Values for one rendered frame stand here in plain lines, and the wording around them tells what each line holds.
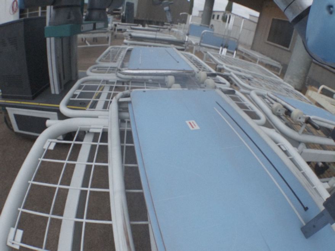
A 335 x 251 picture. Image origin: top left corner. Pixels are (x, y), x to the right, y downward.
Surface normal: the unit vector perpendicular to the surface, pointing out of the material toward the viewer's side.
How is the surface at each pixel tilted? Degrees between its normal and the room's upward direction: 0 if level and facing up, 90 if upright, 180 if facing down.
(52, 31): 90
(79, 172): 0
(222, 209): 3
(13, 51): 90
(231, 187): 3
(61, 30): 90
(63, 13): 70
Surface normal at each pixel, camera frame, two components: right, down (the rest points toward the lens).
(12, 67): 0.04, 0.57
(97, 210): 0.15, -0.82
